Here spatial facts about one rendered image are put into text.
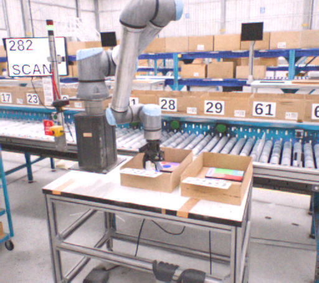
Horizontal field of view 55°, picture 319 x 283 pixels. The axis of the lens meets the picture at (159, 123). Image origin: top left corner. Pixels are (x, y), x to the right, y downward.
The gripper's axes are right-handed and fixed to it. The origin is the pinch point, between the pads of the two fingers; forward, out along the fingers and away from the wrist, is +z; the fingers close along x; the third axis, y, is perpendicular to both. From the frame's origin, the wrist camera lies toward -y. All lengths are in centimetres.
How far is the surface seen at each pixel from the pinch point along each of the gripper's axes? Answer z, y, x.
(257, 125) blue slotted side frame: -7, -13, 105
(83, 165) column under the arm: 1.7, -39.7, -22.1
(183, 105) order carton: -18, -68, 79
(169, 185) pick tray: -0.5, 18.3, -2.4
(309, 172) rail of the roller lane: 6, 44, 76
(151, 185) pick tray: 0.8, 10.6, -7.3
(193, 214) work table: 4.0, 39.3, -5.6
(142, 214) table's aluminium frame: 9.0, 18.3, -18.0
